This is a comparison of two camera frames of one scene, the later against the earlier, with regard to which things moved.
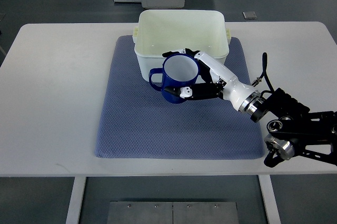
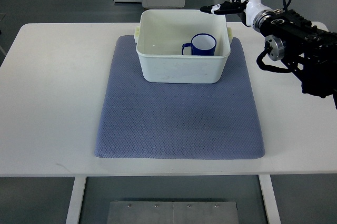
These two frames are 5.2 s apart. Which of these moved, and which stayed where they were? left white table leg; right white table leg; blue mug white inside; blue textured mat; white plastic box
Moved: blue mug white inside
Stayed: left white table leg; right white table leg; blue textured mat; white plastic box
